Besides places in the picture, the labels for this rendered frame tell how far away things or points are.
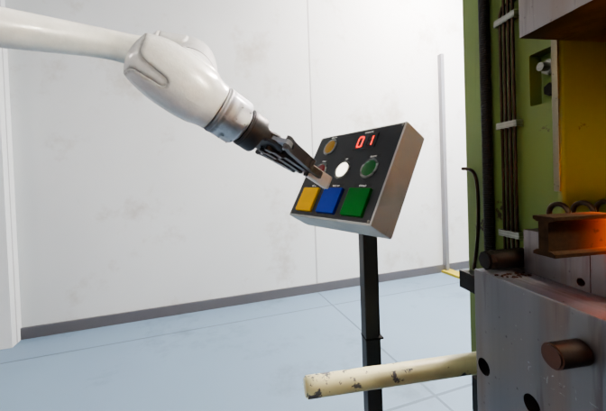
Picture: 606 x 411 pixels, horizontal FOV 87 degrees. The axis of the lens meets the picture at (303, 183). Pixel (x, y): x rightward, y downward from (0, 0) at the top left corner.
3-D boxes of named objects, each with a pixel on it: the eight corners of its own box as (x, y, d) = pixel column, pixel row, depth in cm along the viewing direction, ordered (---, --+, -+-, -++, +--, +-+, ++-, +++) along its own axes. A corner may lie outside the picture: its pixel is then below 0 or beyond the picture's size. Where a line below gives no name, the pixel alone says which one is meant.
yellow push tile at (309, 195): (309, 210, 89) (319, 187, 91) (294, 209, 96) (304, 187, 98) (313, 213, 90) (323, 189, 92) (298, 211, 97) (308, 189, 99)
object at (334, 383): (307, 408, 66) (306, 383, 66) (303, 391, 71) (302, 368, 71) (495, 379, 73) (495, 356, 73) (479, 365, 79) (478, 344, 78)
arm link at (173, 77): (234, 92, 52) (231, 72, 63) (141, 23, 44) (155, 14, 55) (197, 141, 55) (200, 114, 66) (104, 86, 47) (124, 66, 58)
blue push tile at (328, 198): (332, 212, 81) (342, 187, 83) (314, 211, 88) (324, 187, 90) (336, 215, 82) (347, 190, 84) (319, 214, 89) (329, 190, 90)
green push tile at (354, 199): (360, 216, 73) (370, 187, 75) (338, 213, 79) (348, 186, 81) (365, 219, 74) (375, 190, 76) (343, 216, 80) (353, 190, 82)
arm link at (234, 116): (213, 124, 53) (243, 143, 56) (236, 80, 55) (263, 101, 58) (197, 132, 60) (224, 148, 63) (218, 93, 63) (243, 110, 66)
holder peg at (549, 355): (563, 376, 33) (563, 350, 33) (539, 361, 36) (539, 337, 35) (595, 370, 34) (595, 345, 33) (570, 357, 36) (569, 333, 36)
